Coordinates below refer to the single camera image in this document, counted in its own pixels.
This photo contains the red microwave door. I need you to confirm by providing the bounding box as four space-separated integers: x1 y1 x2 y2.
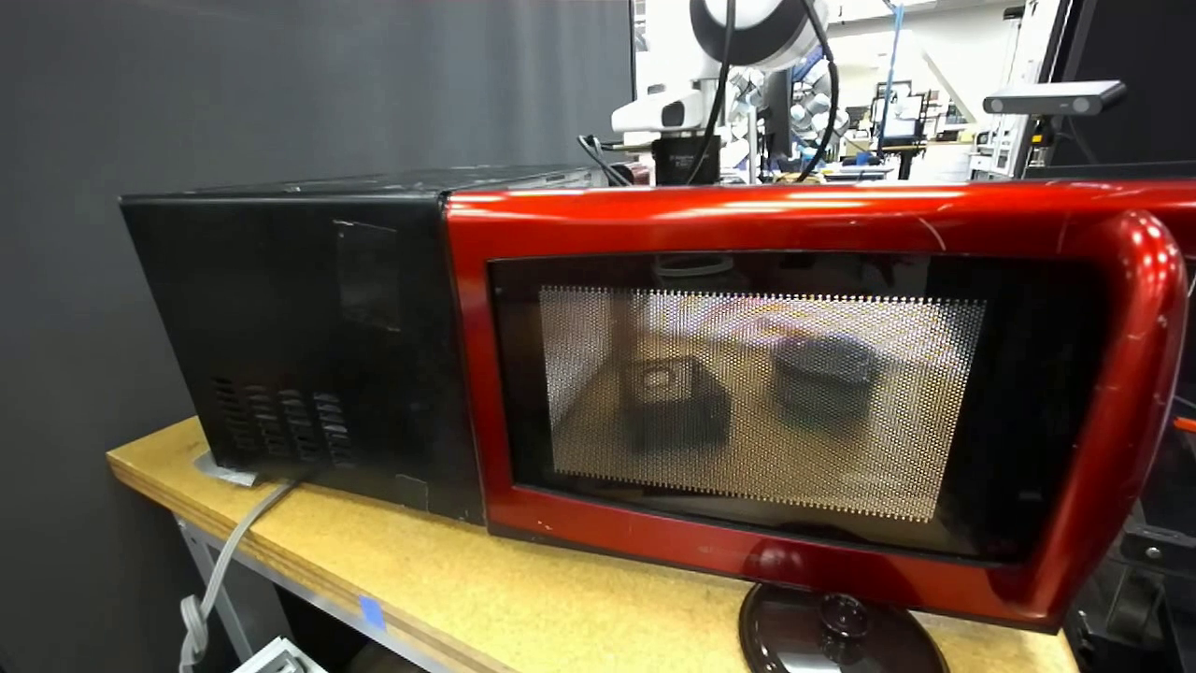
440 180 1194 635

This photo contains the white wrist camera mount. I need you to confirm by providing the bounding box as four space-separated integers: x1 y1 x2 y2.
606 81 712 142

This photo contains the black mesh box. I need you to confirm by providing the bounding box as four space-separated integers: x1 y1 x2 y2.
617 352 737 456

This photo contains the black partition panel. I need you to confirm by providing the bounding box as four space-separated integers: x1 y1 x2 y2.
1021 0 1196 192

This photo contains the grey pot with black handles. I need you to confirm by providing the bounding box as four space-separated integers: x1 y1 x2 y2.
767 331 881 430

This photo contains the dark grey backdrop curtain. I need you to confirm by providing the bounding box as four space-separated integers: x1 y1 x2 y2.
0 0 640 673

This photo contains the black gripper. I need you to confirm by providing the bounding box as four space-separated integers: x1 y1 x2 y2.
648 133 721 192

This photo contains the grey microwave power cable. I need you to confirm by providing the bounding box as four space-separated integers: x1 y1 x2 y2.
172 472 303 673

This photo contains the black stereo camera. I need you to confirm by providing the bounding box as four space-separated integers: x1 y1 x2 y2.
979 78 1131 123

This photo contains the white power strip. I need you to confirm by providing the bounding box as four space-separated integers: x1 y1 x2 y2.
230 632 328 673

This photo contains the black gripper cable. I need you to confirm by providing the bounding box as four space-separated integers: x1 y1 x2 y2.
574 0 843 185

